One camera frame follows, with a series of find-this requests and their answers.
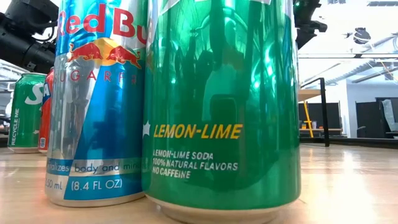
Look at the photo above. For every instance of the green Sprite soda can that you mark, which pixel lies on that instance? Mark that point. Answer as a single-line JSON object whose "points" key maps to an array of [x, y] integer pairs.
{"points": [[217, 93], [26, 124]]}

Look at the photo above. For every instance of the blue silver Red Bull can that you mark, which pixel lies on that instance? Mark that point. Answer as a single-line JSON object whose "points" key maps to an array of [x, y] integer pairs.
{"points": [[99, 124]]}

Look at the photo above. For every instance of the orange Fanta soda can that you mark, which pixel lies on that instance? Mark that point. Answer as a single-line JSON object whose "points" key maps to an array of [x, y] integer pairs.
{"points": [[46, 118]]}

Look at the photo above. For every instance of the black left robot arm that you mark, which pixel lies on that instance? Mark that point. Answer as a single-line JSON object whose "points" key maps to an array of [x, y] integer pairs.
{"points": [[21, 46]]}

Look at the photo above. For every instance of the wooden shelf with black legs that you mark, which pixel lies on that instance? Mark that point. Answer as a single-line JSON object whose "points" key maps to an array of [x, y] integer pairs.
{"points": [[325, 118]]}

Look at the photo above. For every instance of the black hanging ceiling device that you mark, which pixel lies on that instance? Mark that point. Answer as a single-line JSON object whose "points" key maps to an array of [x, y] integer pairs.
{"points": [[361, 35]]}

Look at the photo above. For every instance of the black office partition panel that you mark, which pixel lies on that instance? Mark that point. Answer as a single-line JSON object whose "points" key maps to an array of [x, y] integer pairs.
{"points": [[332, 115]]}

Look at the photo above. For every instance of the small cup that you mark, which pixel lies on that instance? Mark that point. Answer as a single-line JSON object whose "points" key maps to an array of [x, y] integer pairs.
{"points": [[314, 125], [303, 126]]}

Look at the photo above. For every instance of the wooden background desk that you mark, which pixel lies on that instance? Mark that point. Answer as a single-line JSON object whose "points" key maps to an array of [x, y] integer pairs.
{"points": [[332, 130]]}

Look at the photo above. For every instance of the black office cabinet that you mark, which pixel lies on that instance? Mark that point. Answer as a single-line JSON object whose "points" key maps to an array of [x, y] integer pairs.
{"points": [[370, 118]]}

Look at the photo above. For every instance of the grey plastic cover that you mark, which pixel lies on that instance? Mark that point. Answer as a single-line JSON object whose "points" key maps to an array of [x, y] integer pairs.
{"points": [[390, 115]]}

